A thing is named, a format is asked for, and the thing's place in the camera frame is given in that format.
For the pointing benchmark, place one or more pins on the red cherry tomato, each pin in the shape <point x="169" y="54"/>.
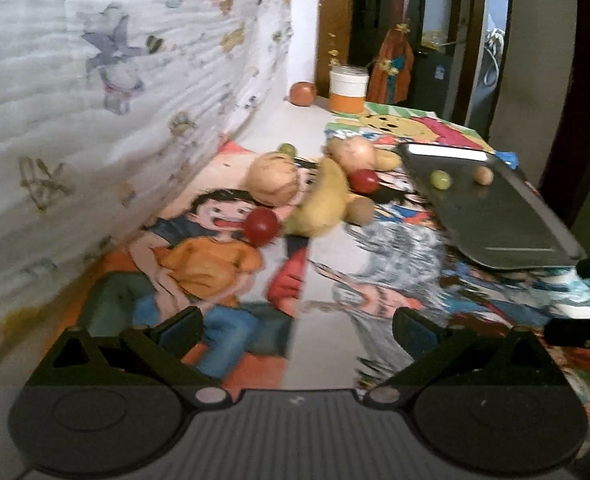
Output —
<point x="261" y="226"/>
<point x="366" y="181"/>

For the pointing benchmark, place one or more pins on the orange figure poster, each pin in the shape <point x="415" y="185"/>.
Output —
<point x="392" y="67"/>

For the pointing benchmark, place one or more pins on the orange red apple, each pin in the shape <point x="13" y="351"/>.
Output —
<point x="302" y="93"/>

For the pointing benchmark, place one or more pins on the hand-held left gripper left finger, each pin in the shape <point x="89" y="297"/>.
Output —
<point x="182" y="330"/>

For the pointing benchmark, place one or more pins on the blue plastic item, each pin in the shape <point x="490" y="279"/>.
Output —
<point x="509" y="158"/>

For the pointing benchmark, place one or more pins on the green grape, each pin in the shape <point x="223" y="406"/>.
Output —
<point x="287" y="149"/>
<point x="440" y="179"/>

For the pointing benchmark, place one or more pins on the white and orange jar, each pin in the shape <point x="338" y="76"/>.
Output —
<point x="347" y="89"/>

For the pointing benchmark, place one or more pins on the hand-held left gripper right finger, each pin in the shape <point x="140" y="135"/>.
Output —
<point x="412" y="332"/>

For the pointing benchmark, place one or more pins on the yellow artificial flower sprig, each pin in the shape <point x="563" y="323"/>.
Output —
<point x="385" y="64"/>

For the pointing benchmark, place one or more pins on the brown wooden door frame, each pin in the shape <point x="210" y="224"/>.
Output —
<point x="335" y="15"/>

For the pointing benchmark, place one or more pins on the yellow banana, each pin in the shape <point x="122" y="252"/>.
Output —
<point x="387" y="160"/>
<point x="322" y="200"/>

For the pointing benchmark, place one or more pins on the black appliance with sticker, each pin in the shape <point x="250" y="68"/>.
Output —
<point x="432" y="85"/>

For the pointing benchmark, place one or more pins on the grey metal tray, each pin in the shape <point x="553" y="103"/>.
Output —
<point x="495" y="215"/>

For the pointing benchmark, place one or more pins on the small brown longan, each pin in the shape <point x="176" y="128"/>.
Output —
<point x="484" y="175"/>
<point x="361" y="211"/>

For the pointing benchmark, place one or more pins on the cartoon printed mat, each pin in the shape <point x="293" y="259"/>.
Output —
<point x="215" y="270"/>

